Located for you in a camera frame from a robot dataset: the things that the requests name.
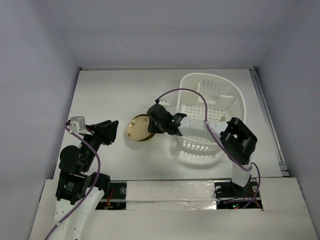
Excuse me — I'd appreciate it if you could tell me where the yellow patterned plate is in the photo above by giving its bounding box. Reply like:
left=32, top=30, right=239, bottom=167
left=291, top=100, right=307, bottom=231
left=129, top=113, right=155, bottom=143

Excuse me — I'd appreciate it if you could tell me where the white plastic dish rack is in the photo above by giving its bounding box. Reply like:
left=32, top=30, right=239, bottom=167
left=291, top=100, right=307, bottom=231
left=176, top=72, right=247, bottom=154

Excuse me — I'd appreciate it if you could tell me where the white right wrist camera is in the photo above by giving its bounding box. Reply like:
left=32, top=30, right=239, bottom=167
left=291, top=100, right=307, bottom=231
left=159, top=99, right=170, bottom=106

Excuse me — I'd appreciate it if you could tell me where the white foam strip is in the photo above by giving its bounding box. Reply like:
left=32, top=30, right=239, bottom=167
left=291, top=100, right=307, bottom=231
left=125, top=180, right=217, bottom=211

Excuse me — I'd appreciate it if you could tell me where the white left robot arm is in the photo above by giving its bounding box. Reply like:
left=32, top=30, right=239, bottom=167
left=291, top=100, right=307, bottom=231
left=45, top=116, right=119, bottom=240

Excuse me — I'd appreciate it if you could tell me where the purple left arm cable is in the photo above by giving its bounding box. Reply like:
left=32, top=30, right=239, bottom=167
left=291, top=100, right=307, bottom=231
left=44, top=122, right=103, bottom=240

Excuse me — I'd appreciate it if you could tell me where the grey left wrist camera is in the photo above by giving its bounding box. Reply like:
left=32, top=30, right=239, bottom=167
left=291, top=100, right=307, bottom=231
left=69, top=116, right=87, bottom=134

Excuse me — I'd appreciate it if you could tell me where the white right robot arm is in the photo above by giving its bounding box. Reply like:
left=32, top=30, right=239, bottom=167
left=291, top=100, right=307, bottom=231
left=147, top=103, right=258, bottom=196

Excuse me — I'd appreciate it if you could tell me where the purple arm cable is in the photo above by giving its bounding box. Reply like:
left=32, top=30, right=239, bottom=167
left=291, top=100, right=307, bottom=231
left=154, top=88, right=262, bottom=209
left=44, top=122, right=103, bottom=240

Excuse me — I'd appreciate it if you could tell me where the aluminium rail at right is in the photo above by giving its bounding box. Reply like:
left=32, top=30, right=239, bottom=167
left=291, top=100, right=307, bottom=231
left=249, top=67, right=291, bottom=178

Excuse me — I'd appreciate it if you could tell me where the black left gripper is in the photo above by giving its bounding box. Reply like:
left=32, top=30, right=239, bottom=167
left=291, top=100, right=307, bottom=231
left=80, top=118, right=119, bottom=170

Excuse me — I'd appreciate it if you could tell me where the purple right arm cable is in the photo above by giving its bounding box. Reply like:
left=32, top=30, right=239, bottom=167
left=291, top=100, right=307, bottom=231
left=154, top=88, right=262, bottom=209

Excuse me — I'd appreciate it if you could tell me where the cream plate with flower print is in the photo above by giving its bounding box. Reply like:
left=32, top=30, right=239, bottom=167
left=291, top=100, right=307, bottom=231
left=124, top=113, right=152, bottom=141

